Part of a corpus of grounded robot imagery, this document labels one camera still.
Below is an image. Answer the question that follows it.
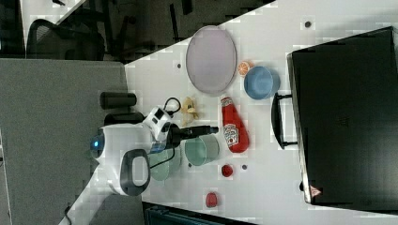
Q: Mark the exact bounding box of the blue bowl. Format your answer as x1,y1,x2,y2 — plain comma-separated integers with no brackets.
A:
244,66,281,100

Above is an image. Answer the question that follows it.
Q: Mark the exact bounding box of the black office chair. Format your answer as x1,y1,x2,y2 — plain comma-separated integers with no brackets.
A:
26,19,105,61

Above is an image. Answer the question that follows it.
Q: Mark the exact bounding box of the orange slice toy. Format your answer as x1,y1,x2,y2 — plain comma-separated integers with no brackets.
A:
237,61,253,77

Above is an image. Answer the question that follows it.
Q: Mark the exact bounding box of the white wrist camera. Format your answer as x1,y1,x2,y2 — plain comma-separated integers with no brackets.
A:
144,107,172,142

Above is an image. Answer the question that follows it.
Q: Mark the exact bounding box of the red toy fruit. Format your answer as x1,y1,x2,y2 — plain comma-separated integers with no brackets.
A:
206,192,218,208

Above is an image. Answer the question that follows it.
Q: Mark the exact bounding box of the small black cup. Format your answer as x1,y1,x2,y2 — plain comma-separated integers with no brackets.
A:
99,92,137,110

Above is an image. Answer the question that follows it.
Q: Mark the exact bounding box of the black toaster oven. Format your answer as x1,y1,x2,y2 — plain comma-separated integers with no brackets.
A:
287,26,398,215

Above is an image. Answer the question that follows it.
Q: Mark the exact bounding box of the peeled toy banana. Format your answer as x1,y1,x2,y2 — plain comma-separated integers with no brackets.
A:
181,97,199,127

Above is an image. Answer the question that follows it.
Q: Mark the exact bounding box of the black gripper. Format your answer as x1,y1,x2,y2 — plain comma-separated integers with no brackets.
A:
168,124,219,148

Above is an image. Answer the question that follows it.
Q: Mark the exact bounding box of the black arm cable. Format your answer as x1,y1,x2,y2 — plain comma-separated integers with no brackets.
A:
149,97,182,171

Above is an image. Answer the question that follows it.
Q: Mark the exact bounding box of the red ketchup bottle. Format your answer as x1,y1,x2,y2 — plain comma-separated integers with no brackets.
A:
221,97,249,154

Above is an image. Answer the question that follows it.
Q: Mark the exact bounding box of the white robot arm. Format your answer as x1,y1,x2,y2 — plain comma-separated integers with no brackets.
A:
89,124,219,196

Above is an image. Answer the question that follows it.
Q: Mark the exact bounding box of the lilac round plate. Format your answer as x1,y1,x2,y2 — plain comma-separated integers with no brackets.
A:
186,25,237,95

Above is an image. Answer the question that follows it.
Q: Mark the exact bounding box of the red toy strawberry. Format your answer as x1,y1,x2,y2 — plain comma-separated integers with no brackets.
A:
222,164,233,177

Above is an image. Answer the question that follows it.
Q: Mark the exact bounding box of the green mug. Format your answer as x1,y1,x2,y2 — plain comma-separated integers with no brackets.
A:
184,135,220,166

